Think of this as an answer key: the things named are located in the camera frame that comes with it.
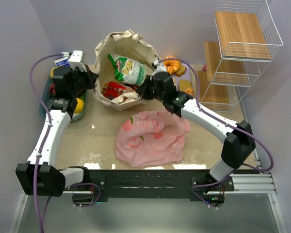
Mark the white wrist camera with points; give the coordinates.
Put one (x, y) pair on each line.
(74, 60)
(159, 71)

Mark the orange bundt cake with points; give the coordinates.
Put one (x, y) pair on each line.
(172, 66)

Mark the small round bun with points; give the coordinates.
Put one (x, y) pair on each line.
(189, 91)

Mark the cream canvas tote bag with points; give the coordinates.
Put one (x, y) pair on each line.
(127, 44)

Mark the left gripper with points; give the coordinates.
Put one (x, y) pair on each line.
(84, 78)

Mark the blue white carton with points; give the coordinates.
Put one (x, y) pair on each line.
(62, 61)

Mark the cake slice behind bundt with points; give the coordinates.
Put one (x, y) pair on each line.
(181, 71)

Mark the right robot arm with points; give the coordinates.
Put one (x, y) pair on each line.
(237, 139)

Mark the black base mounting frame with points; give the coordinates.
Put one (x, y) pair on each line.
(194, 185)

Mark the yellow lemon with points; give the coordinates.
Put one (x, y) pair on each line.
(80, 106)

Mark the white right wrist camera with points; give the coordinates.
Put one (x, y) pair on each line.
(159, 71)

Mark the green white chips bag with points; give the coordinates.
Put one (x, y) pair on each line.
(128, 70)

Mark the white wire shelf rack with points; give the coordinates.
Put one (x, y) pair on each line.
(240, 43)

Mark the pink dragon fruit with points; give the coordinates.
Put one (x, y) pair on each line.
(52, 88)

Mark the pink plastic grocery bag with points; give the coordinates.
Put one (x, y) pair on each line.
(151, 138)

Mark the large red cookie bag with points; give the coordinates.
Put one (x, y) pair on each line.
(112, 90)

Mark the orange fruit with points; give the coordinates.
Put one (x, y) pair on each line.
(52, 71)

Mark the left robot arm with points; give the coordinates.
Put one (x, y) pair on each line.
(38, 176)

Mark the brown bread slice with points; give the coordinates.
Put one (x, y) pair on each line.
(184, 84)

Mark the lavender food tray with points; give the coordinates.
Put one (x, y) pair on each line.
(176, 79)

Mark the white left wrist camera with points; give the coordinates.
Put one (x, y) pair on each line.
(74, 60)

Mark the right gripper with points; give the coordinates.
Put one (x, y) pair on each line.
(145, 87)

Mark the aluminium table frame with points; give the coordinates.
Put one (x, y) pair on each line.
(247, 179)

